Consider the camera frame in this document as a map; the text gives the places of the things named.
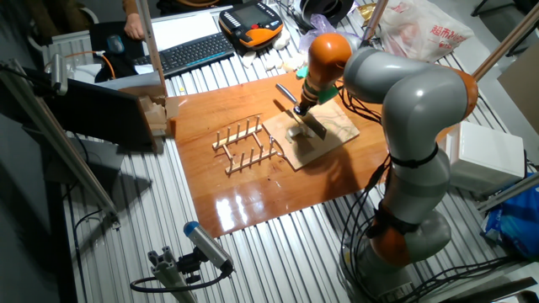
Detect steel cleaver knife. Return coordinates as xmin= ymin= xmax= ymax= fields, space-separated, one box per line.
xmin=275 ymin=82 xmax=328 ymax=141

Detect large white radish chunk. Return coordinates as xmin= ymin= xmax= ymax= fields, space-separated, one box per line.
xmin=271 ymin=29 xmax=291 ymax=51

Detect person's bare hand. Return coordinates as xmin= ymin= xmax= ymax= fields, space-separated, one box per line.
xmin=123 ymin=11 xmax=147 ymax=41

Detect light wooden cutting board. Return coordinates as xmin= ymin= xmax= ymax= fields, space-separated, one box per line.
xmin=261 ymin=98 xmax=361 ymax=172

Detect wooden peg dish rack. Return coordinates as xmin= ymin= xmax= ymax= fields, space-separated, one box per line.
xmin=211 ymin=114 xmax=284 ymax=176

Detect orange black teach pendant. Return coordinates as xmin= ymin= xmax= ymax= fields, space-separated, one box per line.
xmin=217 ymin=0 xmax=286 ymax=51

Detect black round object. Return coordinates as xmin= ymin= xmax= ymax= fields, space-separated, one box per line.
xmin=299 ymin=0 xmax=355 ymax=27

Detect large varnished wooden board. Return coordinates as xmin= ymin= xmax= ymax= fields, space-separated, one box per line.
xmin=168 ymin=66 xmax=399 ymax=239

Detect aluminium pole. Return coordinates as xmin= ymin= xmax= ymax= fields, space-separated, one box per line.
xmin=361 ymin=0 xmax=391 ymax=43

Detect black computer keyboard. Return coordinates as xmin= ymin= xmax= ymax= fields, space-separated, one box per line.
xmin=133 ymin=31 xmax=236 ymax=79

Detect brown cardboard pieces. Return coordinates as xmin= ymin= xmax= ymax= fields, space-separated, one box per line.
xmin=120 ymin=83 xmax=180 ymax=152

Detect white red-print plastic bag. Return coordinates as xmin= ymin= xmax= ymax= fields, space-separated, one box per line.
xmin=378 ymin=0 xmax=475 ymax=63

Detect white plastic box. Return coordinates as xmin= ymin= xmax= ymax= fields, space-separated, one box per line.
xmin=445 ymin=120 xmax=526 ymax=194

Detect dark computer mouse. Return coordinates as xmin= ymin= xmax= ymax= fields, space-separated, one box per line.
xmin=105 ymin=34 xmax=125 ymax=55

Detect black flat monitor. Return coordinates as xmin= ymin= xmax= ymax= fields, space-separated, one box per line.
xmin=23 ymin=66 xmax=157 ymax=152

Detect black mouse pad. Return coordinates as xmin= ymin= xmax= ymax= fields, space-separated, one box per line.
xmin=88 ymin=20 xmax=147 ymax=83

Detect brown cardboard panel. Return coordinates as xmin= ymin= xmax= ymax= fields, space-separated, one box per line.
xmin=496 ymin=41 xmax=539 ymax=136

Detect blue plastic bag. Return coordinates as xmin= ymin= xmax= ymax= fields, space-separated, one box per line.
xmin=479 ymin=176 xmax=539 ymax=260

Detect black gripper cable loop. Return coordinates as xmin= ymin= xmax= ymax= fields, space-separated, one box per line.
xmin=336 ymin=86 xmax=387 ymax=125

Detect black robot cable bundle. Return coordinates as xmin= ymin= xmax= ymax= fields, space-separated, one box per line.
xmin=339 ymin=159 xmax=519 ymax=303

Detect silver camera with blue end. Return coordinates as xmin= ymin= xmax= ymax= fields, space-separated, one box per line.
xmin=183 ymin=221 xmax=236 ymax=274

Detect tan upright frame post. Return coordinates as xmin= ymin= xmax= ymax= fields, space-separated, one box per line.
xmin=134 ymin=0 xmax=168 ymax=88

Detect black camera clamp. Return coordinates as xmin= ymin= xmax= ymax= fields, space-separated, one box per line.
xmin=176 ymin=247 xmax=203 ymax=284

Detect thin orange cable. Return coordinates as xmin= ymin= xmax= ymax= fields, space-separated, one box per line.
xmin=44 ymin=50 xmax=117 ymax=81

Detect aluminium profile camera mount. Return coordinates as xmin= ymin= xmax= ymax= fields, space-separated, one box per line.
xmin=147 ymin=247 xmax=197 ymax=303

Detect aluminium frame strut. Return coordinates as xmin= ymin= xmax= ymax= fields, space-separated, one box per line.
xmin=0 ymin=58 xmax=121 ymax=231
xmin=478 ymin=172 xmax=539 ymax=214
xmin=473 ymin=2 xmax=539 ymax=81

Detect black camera cable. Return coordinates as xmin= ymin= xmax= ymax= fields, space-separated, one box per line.
xmin=129 ymin=268 xmax=232 ymax=294

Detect silver depth camera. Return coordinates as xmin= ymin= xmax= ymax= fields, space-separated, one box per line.
xmin=49 ymin=53 xmax=69 ymax=97

